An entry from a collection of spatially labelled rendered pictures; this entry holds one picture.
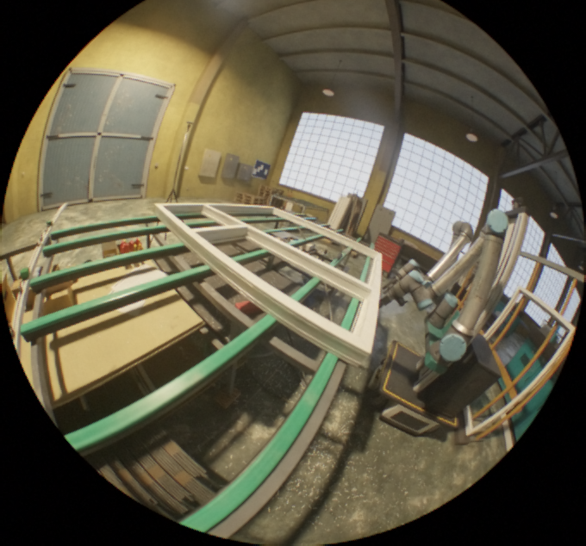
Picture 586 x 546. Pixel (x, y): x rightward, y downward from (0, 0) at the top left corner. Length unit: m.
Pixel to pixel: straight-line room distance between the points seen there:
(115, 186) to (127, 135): 1.57
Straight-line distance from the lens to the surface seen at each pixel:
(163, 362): 1.10
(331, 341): 0.50
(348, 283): 0.86
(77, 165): 6.45
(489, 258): 0.93
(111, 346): 0.80
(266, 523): 1.35
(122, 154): 6.38
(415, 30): 8.10
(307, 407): 0.42
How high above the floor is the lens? 1.24
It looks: 20 degrees down
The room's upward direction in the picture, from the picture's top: 18 degrees clockwise
